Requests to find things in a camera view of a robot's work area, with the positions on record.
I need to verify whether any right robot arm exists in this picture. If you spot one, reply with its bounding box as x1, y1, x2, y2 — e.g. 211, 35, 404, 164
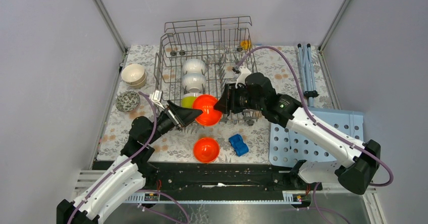
214, 73, 381, 195

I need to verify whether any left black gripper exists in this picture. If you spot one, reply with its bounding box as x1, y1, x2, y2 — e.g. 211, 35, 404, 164
145, 100, 203, 144

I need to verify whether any blue folded metal stand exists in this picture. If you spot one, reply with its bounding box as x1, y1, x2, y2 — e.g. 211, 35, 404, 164
297, 43, 319, 107

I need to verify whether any yellow-green bowl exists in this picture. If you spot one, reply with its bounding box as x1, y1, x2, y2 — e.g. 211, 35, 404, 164
181, 93, 201, 108

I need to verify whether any floral patterned table mat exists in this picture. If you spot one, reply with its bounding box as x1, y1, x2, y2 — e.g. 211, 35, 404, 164
97, 44, 335, 164

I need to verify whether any blue toy car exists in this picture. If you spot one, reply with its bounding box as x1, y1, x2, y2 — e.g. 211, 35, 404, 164
229, 134, 249, 157

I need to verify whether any white ribbed bowl rear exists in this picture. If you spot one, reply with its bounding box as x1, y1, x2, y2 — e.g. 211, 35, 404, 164
182, 59, 206, 74

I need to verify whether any orange bowl front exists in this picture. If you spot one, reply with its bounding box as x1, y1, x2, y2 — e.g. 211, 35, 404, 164
193, 137, 220, 163

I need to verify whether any orange bowl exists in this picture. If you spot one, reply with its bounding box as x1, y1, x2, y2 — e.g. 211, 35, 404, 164
193, 137, 220, 163
192, 94, 223, 127

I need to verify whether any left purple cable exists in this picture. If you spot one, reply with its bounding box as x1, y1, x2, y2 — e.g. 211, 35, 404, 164
67, 91, 191, 224

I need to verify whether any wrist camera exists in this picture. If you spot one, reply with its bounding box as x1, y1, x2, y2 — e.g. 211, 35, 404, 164
233, 66, 252, 89
149, 89, 165, 110

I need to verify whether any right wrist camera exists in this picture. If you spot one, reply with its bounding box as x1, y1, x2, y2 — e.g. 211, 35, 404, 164
233, 66, 252, 89

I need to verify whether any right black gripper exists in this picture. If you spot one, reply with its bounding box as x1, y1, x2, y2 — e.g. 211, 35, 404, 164
213, 82, 264, 114

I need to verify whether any beige bowl with leaf pattern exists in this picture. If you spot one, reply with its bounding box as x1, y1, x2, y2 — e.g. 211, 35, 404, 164
121, 64, 146, 85

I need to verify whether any purple cable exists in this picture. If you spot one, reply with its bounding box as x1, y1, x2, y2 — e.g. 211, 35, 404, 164
67, 91, 191, 224
234, 46, 395, 188

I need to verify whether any pink patterned bowl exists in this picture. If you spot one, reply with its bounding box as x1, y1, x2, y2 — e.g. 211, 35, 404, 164
115, 91, 140, 112

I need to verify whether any white ribbed bowl middle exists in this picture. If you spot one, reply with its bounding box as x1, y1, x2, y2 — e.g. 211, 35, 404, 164
182, 73, 206, 93

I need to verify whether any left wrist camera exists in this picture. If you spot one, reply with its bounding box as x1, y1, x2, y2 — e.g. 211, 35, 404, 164
149, 89, 165, 110

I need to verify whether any white ribbed bowl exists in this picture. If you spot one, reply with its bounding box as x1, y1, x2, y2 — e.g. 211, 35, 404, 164
182, 59, 206, 74
182, 73, 206, 93

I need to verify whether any light blue perforated board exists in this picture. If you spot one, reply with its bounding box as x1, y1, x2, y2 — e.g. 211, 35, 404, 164
269, 107, 364, 167

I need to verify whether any grey wire dish rack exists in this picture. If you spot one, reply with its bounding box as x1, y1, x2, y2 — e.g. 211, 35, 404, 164
154, 16, 257, 126

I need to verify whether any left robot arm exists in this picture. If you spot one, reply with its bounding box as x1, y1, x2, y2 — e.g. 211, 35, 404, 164
56, 101, 203, 223

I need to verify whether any plain beige bowl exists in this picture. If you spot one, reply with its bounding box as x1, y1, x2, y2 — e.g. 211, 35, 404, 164
126, 79, 146, 89

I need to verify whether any yellow rubber duck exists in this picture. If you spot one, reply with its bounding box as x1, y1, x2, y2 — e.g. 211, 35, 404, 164
240, 40, 252, 50

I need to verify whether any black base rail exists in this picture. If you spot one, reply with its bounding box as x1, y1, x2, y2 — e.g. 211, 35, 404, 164
138, 162, 322, 201

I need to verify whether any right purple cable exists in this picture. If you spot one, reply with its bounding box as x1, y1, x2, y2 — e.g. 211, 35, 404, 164
234, 46, 395, 188

